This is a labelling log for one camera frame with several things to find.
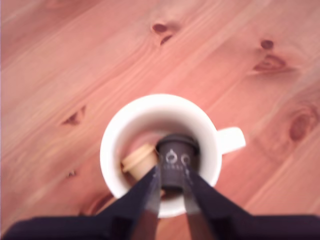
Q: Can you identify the cartoon print ceramic mug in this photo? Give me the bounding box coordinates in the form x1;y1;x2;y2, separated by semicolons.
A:
99;93;246;219

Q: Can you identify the cream coffee capsule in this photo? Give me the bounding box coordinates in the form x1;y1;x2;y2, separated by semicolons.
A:
120;144;159;180

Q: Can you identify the black coffee capsule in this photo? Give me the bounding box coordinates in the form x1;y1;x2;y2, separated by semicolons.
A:
156;134;201;193

